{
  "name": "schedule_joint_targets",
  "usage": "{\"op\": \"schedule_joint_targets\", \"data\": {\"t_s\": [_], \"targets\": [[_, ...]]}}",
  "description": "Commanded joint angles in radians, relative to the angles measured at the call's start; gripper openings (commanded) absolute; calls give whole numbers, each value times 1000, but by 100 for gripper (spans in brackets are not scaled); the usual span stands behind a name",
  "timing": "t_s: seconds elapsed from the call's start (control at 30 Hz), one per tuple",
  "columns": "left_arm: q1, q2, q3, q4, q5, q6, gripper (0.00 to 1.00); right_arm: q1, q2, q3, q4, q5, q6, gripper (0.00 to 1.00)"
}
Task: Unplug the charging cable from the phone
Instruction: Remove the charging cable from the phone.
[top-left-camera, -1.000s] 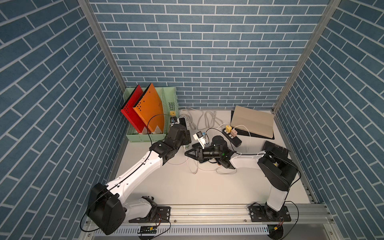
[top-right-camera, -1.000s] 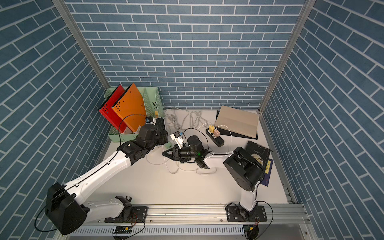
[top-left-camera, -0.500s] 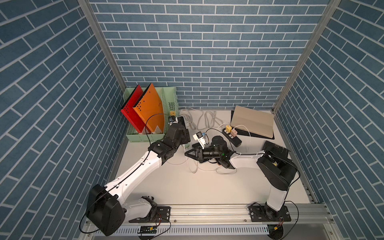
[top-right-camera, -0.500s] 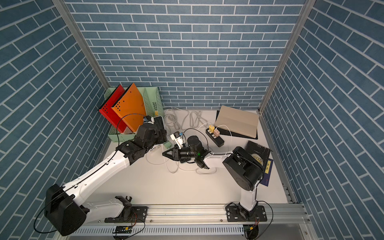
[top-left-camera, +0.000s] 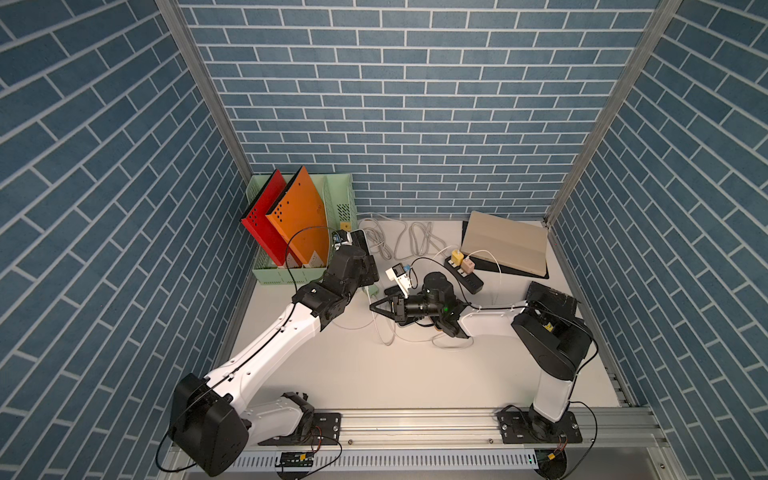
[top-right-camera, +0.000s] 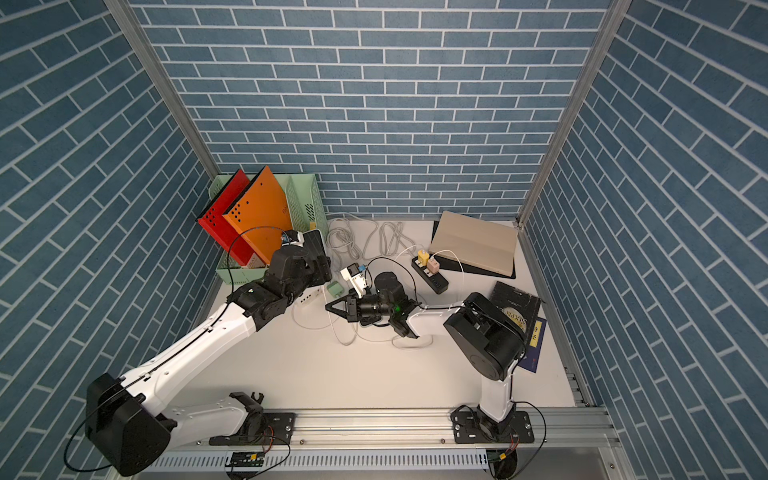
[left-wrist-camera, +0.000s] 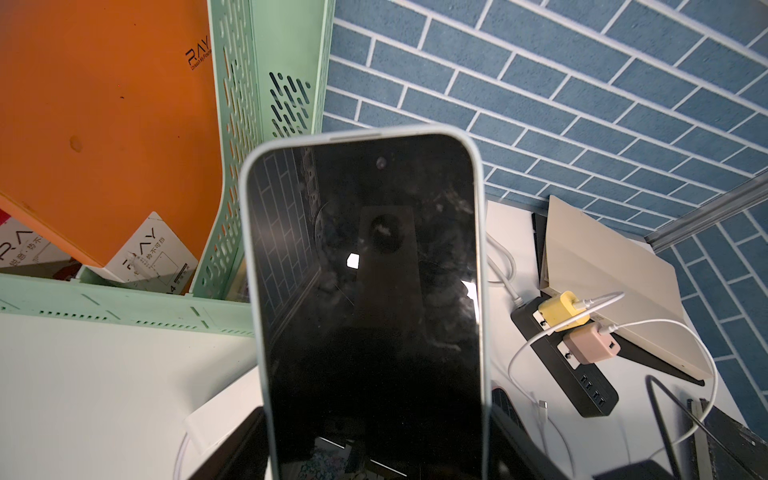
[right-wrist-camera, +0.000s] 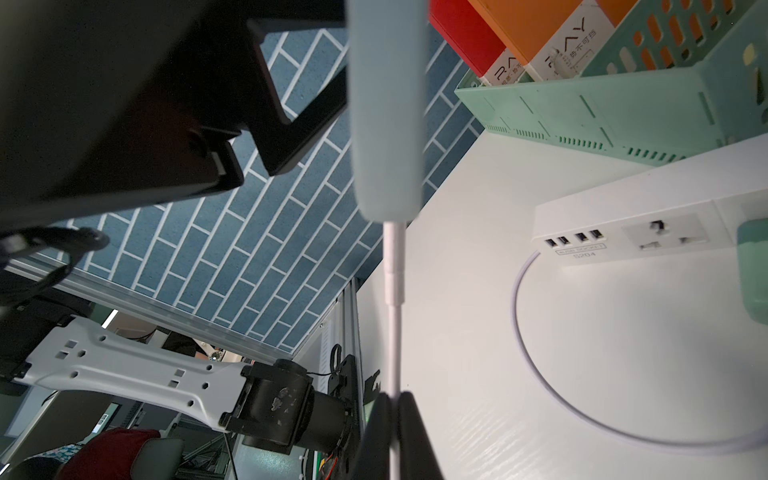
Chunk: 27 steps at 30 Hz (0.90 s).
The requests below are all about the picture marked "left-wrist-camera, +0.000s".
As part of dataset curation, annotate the mint green file rack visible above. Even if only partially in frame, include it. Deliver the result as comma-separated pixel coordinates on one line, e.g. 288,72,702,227
1,1,335,336

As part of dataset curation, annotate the black power strip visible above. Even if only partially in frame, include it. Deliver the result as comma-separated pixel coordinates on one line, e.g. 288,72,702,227
532,332,619,418

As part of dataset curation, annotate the white charging cable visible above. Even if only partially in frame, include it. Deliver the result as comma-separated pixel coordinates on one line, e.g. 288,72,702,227
599,317,719,460

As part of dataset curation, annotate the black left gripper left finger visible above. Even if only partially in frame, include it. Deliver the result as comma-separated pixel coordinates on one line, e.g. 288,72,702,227
190,406,268,480

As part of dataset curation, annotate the yellow USB charger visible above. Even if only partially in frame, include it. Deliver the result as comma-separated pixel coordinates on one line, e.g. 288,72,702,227
537,291,590,332

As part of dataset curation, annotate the beige file box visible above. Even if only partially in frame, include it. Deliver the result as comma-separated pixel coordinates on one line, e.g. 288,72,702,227
540,196,713,380

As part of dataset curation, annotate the black mat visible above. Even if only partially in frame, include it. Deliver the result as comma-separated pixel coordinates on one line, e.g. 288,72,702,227
532,213,705,386

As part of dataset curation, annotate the red file folder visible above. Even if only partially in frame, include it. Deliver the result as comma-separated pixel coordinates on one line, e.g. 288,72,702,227
1,211,81,281

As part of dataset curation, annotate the white cable of left phone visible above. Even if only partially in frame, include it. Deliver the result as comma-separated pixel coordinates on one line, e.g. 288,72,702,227
172,433,192,480

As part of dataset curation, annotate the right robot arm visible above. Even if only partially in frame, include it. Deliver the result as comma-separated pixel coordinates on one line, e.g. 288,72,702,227
596,375,767,479

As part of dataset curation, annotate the pink USB charger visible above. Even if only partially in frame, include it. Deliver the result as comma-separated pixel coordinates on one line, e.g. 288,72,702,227
563,323,621,365

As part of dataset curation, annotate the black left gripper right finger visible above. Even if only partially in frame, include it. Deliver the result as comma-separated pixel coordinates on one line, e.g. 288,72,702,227
488,405,567,480

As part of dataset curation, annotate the black phone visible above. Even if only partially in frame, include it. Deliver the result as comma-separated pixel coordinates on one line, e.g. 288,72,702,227
239,124,490,479

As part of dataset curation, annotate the white power strip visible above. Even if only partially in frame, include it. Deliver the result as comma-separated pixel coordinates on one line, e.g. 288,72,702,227
184,367,264,455

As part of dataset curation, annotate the orange file folder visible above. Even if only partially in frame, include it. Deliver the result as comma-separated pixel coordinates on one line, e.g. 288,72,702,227
1,1,222,267

